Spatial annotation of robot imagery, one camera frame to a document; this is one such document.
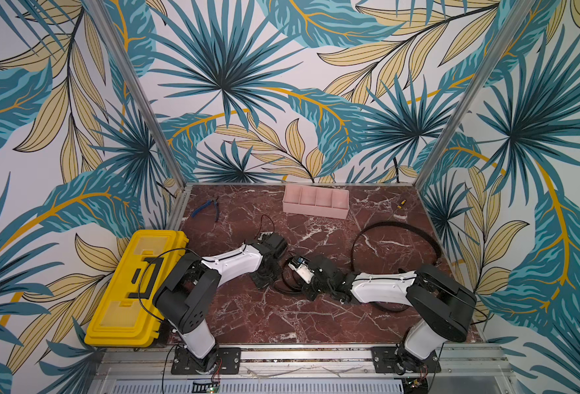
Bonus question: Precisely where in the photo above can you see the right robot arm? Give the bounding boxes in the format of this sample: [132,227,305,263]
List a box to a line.
[288,255,476,370]

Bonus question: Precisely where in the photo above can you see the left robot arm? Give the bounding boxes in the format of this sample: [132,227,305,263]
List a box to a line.
[153,232,288,364]

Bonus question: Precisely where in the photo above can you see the pink compartment storage tray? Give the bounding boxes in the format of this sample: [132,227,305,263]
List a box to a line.
[283,184,350,219]

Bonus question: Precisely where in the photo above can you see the yellow tool case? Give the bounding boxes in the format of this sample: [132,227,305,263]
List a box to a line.
[84,230,189,348]

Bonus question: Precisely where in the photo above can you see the blue handled pliers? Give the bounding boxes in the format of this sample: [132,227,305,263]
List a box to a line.
[190,196,221,221]

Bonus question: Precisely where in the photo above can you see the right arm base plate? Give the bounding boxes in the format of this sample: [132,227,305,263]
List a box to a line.
[370,345,441,375]

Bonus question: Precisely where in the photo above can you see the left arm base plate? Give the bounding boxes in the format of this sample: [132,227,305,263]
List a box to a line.
[171,346,242,375]

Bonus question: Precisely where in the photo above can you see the aluminium front rail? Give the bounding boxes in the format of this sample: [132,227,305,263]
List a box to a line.
[89,343,521,393]

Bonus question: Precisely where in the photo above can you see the left aluminium frame post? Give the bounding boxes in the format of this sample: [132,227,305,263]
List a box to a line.
[82,0,187,188]

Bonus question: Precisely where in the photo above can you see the aluminium frame post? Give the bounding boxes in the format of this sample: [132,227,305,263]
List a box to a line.
[413,0,535,192]
[82,0,187,188]

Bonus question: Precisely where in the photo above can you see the right aluminium frame post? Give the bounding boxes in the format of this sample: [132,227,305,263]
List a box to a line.
[413,0,535,192]

